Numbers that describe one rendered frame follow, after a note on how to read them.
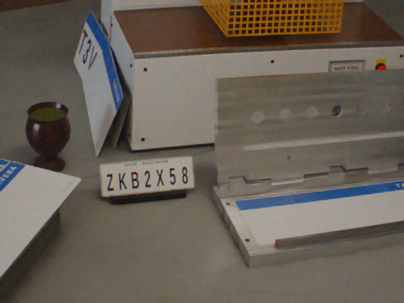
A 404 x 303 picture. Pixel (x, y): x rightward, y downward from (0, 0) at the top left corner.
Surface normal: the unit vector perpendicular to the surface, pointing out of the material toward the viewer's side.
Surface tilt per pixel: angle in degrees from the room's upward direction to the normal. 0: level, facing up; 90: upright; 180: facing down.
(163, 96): 90
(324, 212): 0
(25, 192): 0
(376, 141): 76
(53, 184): 0
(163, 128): 90
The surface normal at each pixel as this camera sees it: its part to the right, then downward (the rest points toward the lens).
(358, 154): 0.27, 0.28
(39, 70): 0.06, -0.87
